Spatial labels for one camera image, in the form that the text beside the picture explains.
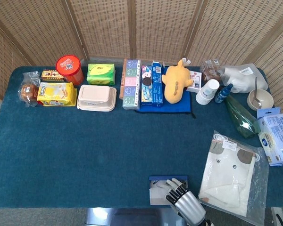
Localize small blue bottle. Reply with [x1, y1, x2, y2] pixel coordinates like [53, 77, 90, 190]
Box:
[214, 83, 234, 104]

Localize orange tub with red lid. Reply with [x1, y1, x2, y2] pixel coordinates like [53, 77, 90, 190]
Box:
[55, 55, 84, 86]

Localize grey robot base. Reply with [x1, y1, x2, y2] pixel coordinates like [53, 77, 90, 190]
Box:
[84, 207, 187, 226]

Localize pastel tissue multipack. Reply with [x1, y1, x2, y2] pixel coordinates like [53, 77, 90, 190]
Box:
[122, 59, 142, 111]

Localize yellow plush toy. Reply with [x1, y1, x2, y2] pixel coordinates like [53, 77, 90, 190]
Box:
[161, 59, 194, 105]

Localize yellow snack bag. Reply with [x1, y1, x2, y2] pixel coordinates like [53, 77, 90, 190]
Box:
[37, 81, 78, 107]

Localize metal spoon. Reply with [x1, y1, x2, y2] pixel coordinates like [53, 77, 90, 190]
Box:
[252, 77, 263, 109]

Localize green tissue box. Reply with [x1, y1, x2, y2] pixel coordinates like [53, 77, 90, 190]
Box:
[86, 63, 116, 86]

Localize stack of white paper cups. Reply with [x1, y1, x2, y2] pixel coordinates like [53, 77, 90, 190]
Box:
[195, 79, 220, 105]

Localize beige bowl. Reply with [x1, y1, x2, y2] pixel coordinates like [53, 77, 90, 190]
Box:
[247, 89, 274, 111]

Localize cream tote bag in plastic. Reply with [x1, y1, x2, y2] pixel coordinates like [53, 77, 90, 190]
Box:
[198, 130, 270, 226]

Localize blue glasses case grey lining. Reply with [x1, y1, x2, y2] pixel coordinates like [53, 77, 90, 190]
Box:
[148, 175, 189, 206]

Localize blue folder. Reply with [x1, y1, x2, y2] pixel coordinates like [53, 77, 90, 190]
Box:
[134, 65, 196, 118]

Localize wicker folding screen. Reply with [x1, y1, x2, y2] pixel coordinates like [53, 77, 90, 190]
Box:
[0, 0, 283, 118]

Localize dark blue cookie box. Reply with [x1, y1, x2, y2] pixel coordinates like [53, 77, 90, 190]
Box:
[151, 60, 165, 108]

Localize wet wipes pack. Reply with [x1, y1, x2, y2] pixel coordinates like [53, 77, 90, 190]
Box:
[257, 107, 283, 167]

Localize thin-framed eyeglasses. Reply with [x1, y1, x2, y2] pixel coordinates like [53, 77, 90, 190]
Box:
[151, 180, 168, 189]

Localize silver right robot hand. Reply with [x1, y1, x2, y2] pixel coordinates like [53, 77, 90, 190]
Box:
[164, 178, 207, 226]

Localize white item in clear bag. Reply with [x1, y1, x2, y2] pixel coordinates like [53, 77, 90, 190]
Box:
[218, 63, 269, 94]

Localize green glass bottle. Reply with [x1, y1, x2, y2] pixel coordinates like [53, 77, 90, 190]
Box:
[224, 94, 261, 139]

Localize light blue cookie box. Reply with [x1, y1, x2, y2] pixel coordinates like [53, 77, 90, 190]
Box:
[141, 65, 154, 106]

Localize small white box red label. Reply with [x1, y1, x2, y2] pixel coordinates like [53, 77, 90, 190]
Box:
[186, 70, 203, 93]

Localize small yellow brown box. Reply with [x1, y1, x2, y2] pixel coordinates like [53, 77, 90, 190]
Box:
[41, 69, 66, 83]

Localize bread in clear wrapper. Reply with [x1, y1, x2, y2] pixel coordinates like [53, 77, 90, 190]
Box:
[17, 71, 41, 108]

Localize beige stacked lunch boxes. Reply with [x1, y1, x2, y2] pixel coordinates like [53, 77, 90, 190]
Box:
[76, 84, 117, 112]

